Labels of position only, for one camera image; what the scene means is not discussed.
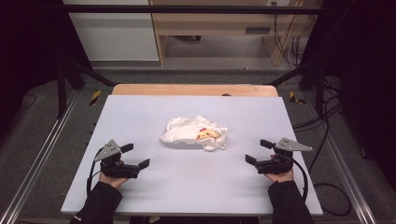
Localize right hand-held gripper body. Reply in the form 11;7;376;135
255;137;314;175

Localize person's right hand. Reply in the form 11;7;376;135
263;170;295;184

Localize yellow black floor tape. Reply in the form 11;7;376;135
288;91;306;105
89;90;103;107

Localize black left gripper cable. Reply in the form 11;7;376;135
86;148;105;196

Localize wooden table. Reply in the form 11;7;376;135
111;83;279;98

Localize white shirt with chick print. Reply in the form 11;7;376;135
159;115;229;152

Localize black hanging cables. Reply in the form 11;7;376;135
272;1;316;68

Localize aluminium rail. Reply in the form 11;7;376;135
0;89;81;224
303;92;378;224

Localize person's left hand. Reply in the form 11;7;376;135
98;173;129;189

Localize light wooden desk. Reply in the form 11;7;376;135
148;0;325;67

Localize black curtain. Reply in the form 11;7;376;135
301;0;396;191
0;0;92;133

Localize black metal stand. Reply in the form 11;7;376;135
56;59;117;119
264;60;327;119

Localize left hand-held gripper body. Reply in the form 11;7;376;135
93;139;140;179

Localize black metal frame bar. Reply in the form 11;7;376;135
61;4;325;15

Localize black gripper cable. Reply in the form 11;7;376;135
290;157;309;203
86;148;105;196

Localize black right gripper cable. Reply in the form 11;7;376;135
290;157;309;203

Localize white cabinet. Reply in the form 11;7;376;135
63;0;160;62

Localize black floor cables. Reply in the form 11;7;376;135
291;79;353;217

